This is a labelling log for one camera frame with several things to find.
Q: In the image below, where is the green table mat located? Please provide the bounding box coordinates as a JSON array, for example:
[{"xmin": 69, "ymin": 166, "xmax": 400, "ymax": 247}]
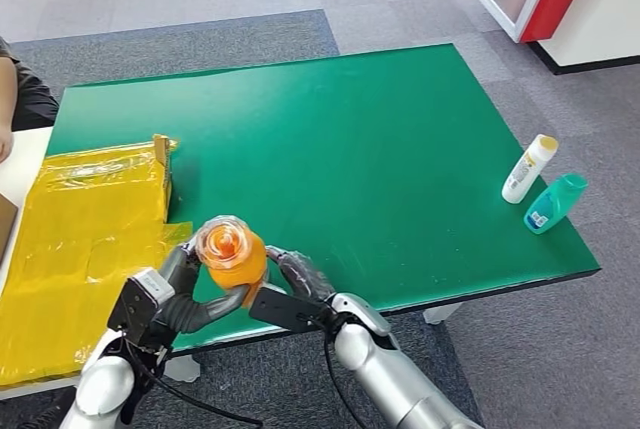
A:
[{"xmin": 45, "ymin": 42, "xmax": 602, "ymax": 353}]

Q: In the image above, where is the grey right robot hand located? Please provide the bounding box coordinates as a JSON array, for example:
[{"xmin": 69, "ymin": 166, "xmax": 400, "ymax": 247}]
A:
[{"xmin": 265, "ymin": 245, "xmax": 337, "ymax": 305}]

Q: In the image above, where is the yellow tape-wrapped cardboard box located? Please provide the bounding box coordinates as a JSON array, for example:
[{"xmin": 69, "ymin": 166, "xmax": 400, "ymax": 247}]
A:
[{"xmin": 0, "ymin": 133, "xmax": 194, "ymax": 389}]

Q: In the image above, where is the person's hand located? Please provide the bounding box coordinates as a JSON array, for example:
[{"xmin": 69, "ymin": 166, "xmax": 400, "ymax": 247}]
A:
[{"xmin": 0, "ymin": 123, "xmax": 14, "ymax": 164}]

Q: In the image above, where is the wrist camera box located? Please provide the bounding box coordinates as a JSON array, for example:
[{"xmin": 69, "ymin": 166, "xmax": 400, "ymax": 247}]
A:
[
  {"xmin": 248, "ymin": 284, "xmax": 328, "ymax": 335},
  {"xmin": 106, "ymin": 268, "xmax": 177, "ymax": 349}
]

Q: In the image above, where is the white bottle with yellow cap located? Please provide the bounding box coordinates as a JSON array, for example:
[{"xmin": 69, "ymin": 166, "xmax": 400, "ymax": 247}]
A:
[{"xmin": 501, "ymin": 134, "xmax": 560, "ymax": 205}]

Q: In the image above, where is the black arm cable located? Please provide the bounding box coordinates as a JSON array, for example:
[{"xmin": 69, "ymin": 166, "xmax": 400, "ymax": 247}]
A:
[
  {"xmin": 119, "ymin": 338, "xmax": 264, "ymax": 429},
  {"xmin": 322, "ymin": 319, "xmax": 370, "ymax": 429}
]

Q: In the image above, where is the orange bottle with clear cap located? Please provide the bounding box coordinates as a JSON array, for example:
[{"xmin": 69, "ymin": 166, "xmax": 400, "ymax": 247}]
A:
[{"xmin": 194, "ymin": 214, "xmax": 269, "ymax": 309}]

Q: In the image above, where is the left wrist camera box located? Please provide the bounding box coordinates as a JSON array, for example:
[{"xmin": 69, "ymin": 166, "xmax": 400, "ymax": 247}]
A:
[{"xmin": 106, "ymin": 268, "xmax": 177, "ymax": 349}]

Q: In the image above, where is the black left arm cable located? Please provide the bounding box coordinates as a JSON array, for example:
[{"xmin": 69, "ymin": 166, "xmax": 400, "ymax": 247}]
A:
[{"xmin": 119, "ymin": 338, "xmax": 264, "ymax": 429}]

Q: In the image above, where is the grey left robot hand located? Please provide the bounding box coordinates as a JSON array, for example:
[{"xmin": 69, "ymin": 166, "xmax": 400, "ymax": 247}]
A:
[{"xmin": 158, "ymin": 239, "xmax": 252, "ymax": 336}]

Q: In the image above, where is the white side table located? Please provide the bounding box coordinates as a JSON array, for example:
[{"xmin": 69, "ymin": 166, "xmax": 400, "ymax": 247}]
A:
[{"xmin": 0, "ymin": 126, "xmax": 54, "ymax": 298}]

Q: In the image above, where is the person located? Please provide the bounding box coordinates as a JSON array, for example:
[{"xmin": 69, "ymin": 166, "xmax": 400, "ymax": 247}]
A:
[{"xmin": 0, "ymin": 35, "xmax": 60, "ymax": 132}]

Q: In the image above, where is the brown board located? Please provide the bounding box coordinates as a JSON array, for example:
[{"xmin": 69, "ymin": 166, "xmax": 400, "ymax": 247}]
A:
[{"xmin": 0, "ymin": 192, "xmax": 20, "ymax": 266}]

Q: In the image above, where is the white table foot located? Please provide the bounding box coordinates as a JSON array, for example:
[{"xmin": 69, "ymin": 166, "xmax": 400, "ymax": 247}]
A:
[
  {"xmin": 162, "ymin": 353, "xmax": 202, "ymax": 385},
  {"xmin": 423, "ymin": 302, "xmax": 464, "ymax": 326}
]

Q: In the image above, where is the teal bottle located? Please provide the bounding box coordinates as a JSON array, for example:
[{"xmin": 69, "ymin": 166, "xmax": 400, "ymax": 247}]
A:
[{"xmin": 523, "ymin": 173, "xmax": 589, "ymax": 236}]

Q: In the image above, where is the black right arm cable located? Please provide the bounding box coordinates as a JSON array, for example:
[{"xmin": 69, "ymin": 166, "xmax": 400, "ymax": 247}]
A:
[{"xmin": 322, "ymin": 319, "xmax": 370, "ymax": 429}]

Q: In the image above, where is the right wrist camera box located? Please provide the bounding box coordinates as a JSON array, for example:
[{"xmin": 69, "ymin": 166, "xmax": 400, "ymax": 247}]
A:
[{"xmin": 248, "ymin": 284, "xmax": 328, "ymax": 335}]

